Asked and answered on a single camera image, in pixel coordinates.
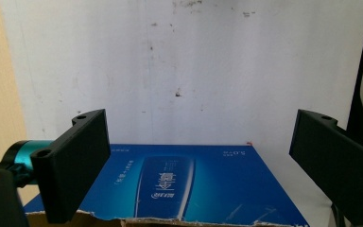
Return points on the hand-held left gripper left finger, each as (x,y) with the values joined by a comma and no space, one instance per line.
(72,170)

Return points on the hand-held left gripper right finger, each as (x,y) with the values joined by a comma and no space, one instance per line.
(334,157)

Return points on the blue printed cardboard box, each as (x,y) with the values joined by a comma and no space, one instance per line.
(233,189)

